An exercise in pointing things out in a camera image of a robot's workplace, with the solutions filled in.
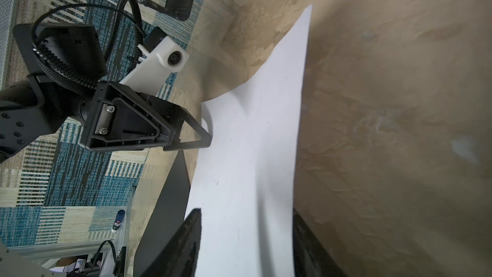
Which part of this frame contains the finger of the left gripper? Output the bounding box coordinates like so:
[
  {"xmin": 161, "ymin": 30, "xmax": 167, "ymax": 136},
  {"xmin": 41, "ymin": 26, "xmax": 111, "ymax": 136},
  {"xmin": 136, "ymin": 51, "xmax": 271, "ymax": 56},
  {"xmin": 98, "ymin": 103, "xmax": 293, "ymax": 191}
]
[
  {"xmin": 145, "ymin": 92, "xmax": 213, "ymax": 152},
  {"xmin": 79, "ymin": 82, "xmax": 173, "ymax": 151}
]

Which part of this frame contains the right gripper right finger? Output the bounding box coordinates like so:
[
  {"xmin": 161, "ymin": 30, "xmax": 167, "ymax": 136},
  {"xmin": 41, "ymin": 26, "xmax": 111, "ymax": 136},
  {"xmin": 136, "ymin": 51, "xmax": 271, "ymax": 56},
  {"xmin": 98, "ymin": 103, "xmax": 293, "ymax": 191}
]
[{"xmin": 293, "ymin": 209, "xmax": 347, "ymax": 277}]

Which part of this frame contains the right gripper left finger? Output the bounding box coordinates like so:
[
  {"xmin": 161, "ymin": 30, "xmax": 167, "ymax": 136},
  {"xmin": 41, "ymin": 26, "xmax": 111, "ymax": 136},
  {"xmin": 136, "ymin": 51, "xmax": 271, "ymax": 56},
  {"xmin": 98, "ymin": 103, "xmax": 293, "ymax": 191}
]
[{"xmin": 141, "ymin": 209, "xmax": 202, "ymax": 277}]

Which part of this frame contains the red folder black inside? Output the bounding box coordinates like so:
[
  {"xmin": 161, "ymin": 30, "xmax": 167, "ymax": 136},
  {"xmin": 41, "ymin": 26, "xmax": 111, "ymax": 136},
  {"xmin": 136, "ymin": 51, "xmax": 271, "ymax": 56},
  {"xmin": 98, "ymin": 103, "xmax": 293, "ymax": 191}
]
[{"xmin": 133, "ymin": 151, "xmax": 190, "ymax": 276}]

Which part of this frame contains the white sheet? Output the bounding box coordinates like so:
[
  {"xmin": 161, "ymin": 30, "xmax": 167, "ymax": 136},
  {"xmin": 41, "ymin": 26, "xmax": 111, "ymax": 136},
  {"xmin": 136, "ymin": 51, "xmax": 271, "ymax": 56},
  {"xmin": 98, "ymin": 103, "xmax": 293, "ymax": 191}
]
[{"xmin": 188, "ymin": 7, "xmax": 312, "ymax": 276}]

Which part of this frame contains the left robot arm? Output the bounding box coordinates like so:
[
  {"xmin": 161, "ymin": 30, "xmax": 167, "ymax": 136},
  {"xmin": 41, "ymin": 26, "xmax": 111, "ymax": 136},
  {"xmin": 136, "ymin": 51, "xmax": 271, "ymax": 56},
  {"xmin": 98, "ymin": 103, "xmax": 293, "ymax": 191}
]
[{"xmin": 1, "ymin": 7, "xmax": 212, "ymax": 162}]

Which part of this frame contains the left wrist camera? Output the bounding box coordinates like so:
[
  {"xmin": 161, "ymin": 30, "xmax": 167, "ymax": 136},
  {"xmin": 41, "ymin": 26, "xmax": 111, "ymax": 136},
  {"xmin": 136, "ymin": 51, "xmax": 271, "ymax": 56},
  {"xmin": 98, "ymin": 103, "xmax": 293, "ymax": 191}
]
[{"xmin": 119, "ymin": 27, "xmax": 189, "ymax": 96}]

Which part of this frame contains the white wire mesh tray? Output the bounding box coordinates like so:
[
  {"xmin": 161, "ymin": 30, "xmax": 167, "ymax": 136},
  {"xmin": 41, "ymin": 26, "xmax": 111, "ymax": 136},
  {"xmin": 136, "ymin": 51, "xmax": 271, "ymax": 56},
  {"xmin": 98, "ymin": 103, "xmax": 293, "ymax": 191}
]
[{"xmin": 1, "ymin": 0, "xmax": 18, "ymax": 88}]

